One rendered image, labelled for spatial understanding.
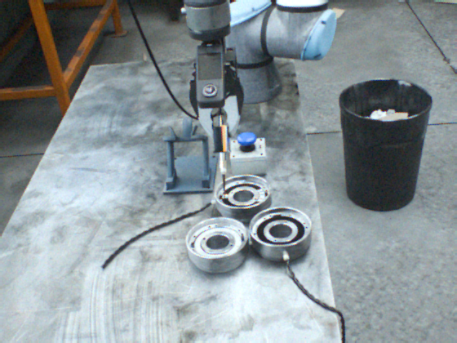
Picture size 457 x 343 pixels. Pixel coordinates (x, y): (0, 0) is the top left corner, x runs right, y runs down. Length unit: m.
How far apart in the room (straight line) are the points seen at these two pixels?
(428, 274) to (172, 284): 1.31
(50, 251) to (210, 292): 0.32
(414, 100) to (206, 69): 1.50
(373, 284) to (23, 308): 1.34
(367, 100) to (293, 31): 1.12
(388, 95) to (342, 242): 0.62
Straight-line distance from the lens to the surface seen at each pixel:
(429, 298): 2.08
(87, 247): 1.11
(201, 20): 0.99
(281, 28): 1.38
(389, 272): 2.15
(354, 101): 2.39
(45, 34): 2.98
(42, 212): 1.23
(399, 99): 2.43
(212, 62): 1.00
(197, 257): 0.97
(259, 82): 1.46
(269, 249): 0.98
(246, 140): 1.18
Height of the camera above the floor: 1.48
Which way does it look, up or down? 34 degrees down
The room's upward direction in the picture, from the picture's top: 7 degrees counter-clockwise
